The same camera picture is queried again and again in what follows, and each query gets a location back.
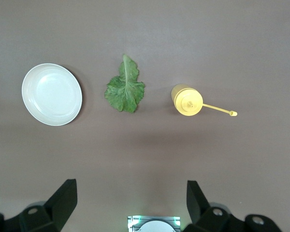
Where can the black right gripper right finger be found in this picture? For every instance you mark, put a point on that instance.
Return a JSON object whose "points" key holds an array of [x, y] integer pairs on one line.
{"points": [[198, 207]]}

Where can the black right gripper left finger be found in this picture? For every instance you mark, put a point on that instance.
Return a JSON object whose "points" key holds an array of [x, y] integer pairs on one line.
{"points": [[60, 205]]}

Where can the yellow squeeze bottle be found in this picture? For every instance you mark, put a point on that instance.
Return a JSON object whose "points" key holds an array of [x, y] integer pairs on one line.
{"points": [[187, 101]]}

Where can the green lettuce leaf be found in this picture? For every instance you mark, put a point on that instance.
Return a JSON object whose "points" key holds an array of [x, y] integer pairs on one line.
{"points": [[124, 94]]}

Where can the cream round plate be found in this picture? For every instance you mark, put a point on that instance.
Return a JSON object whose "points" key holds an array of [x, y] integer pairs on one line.
{"points": [[52, 94]]}

